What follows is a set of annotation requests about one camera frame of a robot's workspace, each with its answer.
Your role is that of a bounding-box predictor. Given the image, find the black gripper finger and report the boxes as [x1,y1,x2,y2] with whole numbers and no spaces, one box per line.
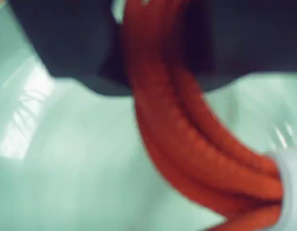
[8,0,135,97]
[185,0,297,94]

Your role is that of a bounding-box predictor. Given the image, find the red charging cable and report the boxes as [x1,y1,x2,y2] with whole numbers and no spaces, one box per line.
[112,0,297,231]

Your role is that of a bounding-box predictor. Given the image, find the light green round bowl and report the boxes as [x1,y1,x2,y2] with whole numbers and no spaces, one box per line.
[0,0,297,231]

